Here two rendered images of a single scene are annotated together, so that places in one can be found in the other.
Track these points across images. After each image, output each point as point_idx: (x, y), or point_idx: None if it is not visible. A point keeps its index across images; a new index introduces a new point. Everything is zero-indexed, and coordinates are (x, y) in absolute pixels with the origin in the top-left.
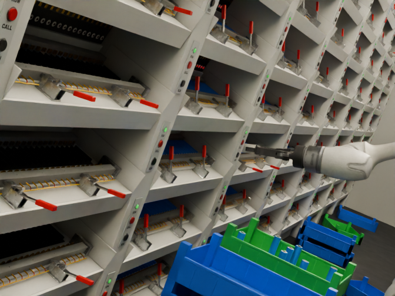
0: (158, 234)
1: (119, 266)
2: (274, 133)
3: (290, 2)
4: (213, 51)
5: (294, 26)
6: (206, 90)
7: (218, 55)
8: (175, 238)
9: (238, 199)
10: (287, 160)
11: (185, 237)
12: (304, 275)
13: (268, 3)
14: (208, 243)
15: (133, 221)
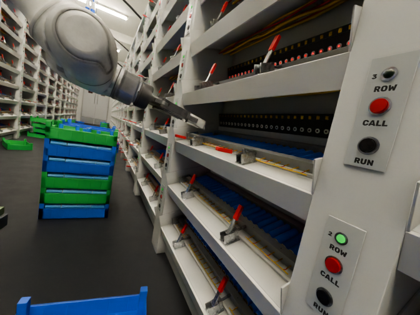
0: (156, 162)
1: (140, 155)
2: (254, 97)
3: (189, 2)
4: (155, 76)
5: None
6: None
7: (157, 75)
8: (154, 166)
9: (265, 246)
10: (154, 107)
11: (155, 169)
12: (75, 129)
13: (175, 29)
14: (219, 270)
15: (140, 137)
